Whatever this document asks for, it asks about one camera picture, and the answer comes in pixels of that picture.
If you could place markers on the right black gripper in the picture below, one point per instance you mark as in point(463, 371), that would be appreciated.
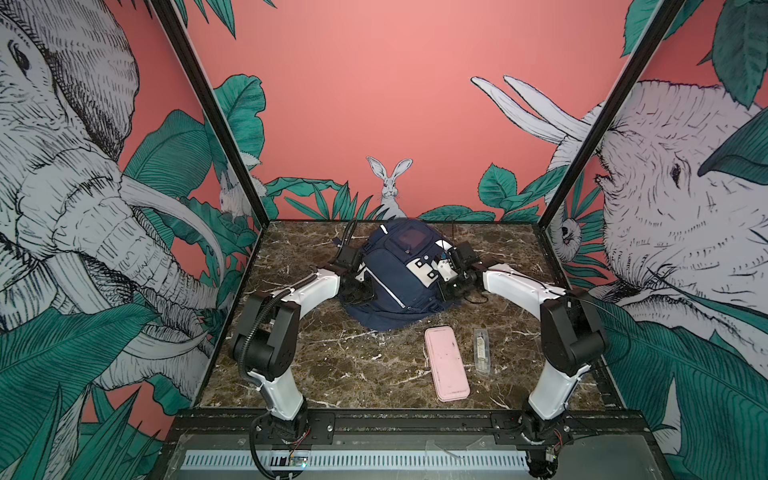
point(447, 294)

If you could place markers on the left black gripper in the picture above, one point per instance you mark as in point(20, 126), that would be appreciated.
point(370, 292)

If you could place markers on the navy blue student backpack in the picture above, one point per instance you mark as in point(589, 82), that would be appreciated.
point(399, 257)

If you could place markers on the pink pencil case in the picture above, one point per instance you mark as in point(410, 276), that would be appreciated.
point(447, 367)

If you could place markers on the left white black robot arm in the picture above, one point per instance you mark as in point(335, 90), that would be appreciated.
point(265, 342)

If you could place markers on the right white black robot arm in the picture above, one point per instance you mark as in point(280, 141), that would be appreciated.
point(571, 332)

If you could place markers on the clear plastic small case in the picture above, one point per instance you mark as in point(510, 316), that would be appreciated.
point(482, 357)

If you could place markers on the right black frame post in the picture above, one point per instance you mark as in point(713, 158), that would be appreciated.
point(656, 28)

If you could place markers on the black frame post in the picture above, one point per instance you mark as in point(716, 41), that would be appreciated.
point(656, 28)
point(168, 15)

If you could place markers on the black front mounting rail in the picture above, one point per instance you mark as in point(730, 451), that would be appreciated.
point(324, 426)

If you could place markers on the left black frame post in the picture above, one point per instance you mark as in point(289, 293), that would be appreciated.
point(168, 15)

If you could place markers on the white perforated cable duct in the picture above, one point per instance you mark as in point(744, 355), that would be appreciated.
point(338, 460)

